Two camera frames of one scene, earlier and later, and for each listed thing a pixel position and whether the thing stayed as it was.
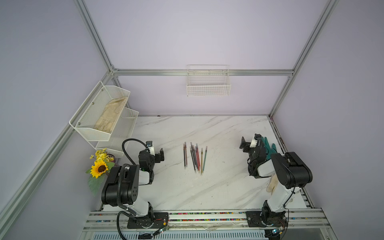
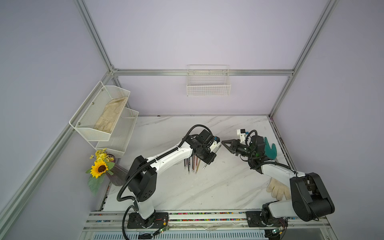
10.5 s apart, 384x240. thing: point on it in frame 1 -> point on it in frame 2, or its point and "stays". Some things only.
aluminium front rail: [210, 221] stays
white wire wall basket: [208, 80] stays
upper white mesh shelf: [97, 117] stays
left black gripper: [157, 159] -> [210, 158]
